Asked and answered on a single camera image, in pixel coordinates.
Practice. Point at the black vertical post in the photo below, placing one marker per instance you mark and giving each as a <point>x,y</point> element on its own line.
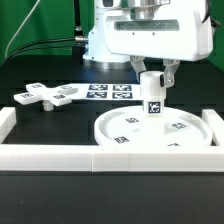
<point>77,19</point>

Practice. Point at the white cross-shaped table base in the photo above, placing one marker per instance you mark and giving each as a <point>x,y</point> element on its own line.
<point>50,97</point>

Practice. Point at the white left fence bar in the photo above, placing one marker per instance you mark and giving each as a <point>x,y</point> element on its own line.
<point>7,122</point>

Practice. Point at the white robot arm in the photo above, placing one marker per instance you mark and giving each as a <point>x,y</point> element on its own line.
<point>97,51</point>

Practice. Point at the white front fence bar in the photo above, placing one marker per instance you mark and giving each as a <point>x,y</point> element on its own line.
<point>102,159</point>

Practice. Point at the white round table top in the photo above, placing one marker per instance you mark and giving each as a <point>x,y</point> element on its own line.
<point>131,127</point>

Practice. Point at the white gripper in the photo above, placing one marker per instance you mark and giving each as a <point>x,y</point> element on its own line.
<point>177,32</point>

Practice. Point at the white marker sheet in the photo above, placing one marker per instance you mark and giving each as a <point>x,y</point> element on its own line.
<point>115,92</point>

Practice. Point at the white right fence bar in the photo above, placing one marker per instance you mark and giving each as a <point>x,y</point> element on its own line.
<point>216,123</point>

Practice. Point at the white fence bar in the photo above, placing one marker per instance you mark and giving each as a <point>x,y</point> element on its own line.
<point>102,159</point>
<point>7,122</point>
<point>216,123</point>

